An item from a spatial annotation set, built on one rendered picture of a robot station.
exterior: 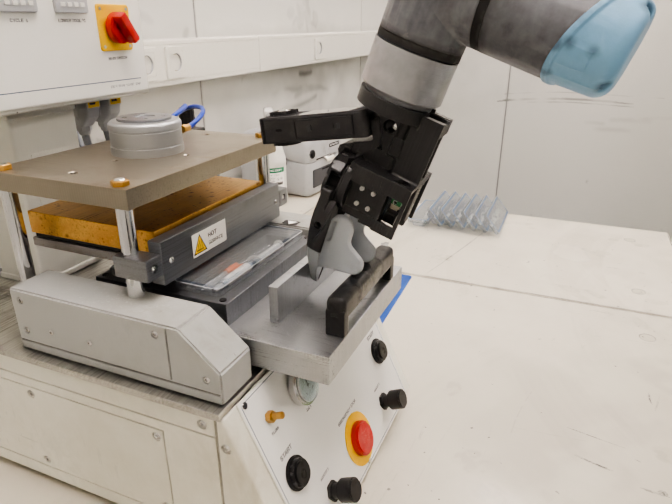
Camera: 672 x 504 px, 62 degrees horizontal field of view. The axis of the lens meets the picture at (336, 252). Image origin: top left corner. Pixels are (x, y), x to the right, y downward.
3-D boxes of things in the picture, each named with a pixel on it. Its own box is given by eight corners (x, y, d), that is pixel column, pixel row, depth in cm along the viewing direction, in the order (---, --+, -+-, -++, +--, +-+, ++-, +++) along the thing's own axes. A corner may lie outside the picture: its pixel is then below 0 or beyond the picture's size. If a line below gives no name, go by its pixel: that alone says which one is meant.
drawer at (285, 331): (85, 328, 62) (72, 264, 59) (204, 257, 81) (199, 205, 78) (329, 393, 51) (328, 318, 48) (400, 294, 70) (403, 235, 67)
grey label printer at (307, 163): (239, 188, 164) (235, 129, 158) (278, 173, 180) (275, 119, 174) (311, 199, 153) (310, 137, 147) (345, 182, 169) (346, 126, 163)
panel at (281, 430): (316, 569, 54) (234, 405, 51) (405, 394, 80) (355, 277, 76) (333, 569, 53) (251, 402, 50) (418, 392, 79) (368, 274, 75)
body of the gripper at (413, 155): (387, 247, 52) (439, 126, 46) (307, 206, 53) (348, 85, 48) (410, 222, 58) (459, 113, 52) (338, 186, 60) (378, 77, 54)
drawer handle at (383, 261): (324, 334, 53) (324, 297, 52) (377, 274, 66) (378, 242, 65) (344, 339, 53) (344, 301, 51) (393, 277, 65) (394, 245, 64)
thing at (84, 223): (34, 245, 61) (15, 159, 58) (165, 192, 80) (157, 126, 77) (159, 270, 55) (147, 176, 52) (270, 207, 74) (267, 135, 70)
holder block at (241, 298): (98, 297, 61) (94, 275, 60) (207, 236, 78) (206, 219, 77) (227, 327, 55) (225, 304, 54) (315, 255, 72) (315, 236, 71)
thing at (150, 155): (-36, 245, 61) (-69, 125, 56) (154, 178, 88) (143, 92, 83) (139, 283, 52) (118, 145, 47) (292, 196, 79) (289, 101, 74)
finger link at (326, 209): (313, 258, 54) (342, 178, 50) (299, 251, 55) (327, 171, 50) (332, 242, 58) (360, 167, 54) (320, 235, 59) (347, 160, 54)
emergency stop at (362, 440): (354, 463, 65) (341, 435, 64) (366, 442, 69) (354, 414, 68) (366, 463, 64) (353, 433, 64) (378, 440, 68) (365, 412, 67)
